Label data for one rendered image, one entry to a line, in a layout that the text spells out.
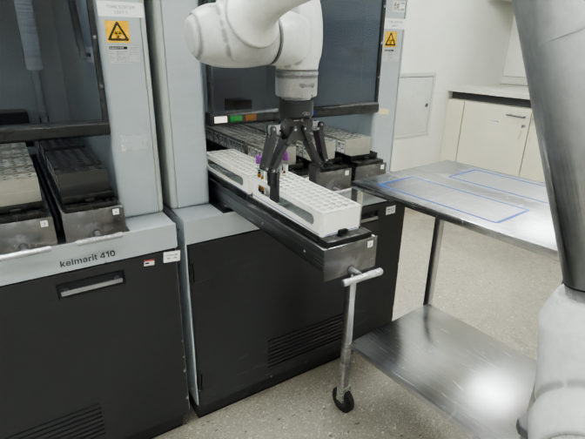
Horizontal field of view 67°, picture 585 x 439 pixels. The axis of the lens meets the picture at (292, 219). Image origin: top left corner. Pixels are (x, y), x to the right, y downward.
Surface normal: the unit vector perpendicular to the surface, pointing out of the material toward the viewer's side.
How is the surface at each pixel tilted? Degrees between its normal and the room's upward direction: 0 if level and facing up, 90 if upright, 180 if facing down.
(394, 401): 0
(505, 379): 0
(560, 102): 95
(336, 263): 90
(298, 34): 88
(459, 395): 0
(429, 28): 90
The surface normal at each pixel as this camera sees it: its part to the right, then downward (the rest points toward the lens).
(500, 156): -0.85, 0.18
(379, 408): 0.02, -0.93
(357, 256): 0.54, 0.32
